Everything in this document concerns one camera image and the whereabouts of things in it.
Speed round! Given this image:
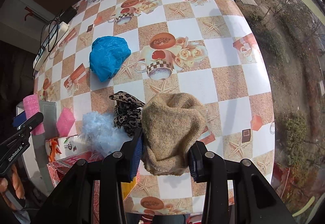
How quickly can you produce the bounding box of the light blue fluffy duster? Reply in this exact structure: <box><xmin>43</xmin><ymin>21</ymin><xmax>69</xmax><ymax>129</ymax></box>
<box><xmin>80</xmin><ymin>111</ymin><xmax>132</xmax><ymax>157</ymax></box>

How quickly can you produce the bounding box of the beige knit sock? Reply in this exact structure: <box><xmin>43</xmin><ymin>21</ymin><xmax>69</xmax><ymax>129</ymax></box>
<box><xmin>142</xmin><ymin>93</ymin><xmax>207</xmax><ymax>176</ymax></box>

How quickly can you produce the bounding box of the leopard print scrunchie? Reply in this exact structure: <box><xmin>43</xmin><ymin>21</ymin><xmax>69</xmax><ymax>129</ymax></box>
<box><xmin>109</xmin><ymin>91</ymin><xmax>145</xmax><ymax>138</ymax></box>

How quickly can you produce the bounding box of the blue cloth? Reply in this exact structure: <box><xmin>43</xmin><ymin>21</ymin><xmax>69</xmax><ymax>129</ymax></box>
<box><xmin>89</xmin><ymin>36</ymin><xmax>131</xmax><ymax>82</ymax></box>

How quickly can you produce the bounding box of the person's left hand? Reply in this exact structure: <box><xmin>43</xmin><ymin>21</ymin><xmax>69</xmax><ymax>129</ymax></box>
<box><xmin>1</xmin><ymin>165</ymin><xmax>25</xmax><ymax>211</ymax></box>

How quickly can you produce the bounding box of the red patterned box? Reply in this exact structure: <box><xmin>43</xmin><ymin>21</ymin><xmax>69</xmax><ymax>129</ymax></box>
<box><xmin>47</xmin><ymin>150</ymin><xmax>138</xmax><ymax>224</ymax></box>

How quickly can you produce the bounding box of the pink sponge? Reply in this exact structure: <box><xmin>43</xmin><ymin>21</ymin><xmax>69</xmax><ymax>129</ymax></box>
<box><xmin>56</xmin><ymin>107</ymin><xmax>76</xmax><ymax>136</ymax></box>
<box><xmin>23</xmin><ymin>94</ymin><xmax>45</xmax><ymax>135</ymax></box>

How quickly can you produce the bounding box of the grey fabric chair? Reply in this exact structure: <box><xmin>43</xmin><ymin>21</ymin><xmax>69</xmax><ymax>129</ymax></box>
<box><xmin>22</xmin><ymin>101</ymin><xmax>57</xmax><ymax>196</ymax></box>

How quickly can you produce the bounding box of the white tissue pack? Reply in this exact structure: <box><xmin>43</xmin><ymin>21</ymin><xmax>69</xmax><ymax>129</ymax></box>
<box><xmin>45</xmin><ymin>135</ymin><xmax>91</xmax><ymax>162</ymax></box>

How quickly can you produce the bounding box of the white power strip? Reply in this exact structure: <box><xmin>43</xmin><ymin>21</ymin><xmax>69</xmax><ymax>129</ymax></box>
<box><xmin>33</xmin><ymin>20</ymin><xmax>69</xmax><ymax>72</ymax></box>

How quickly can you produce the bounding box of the black cable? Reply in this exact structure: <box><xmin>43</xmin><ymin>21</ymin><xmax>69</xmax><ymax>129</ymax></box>
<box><xmin>37</xmin><ymin>9</ymin><xmax>77</xmax><ymax>53</ymax></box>

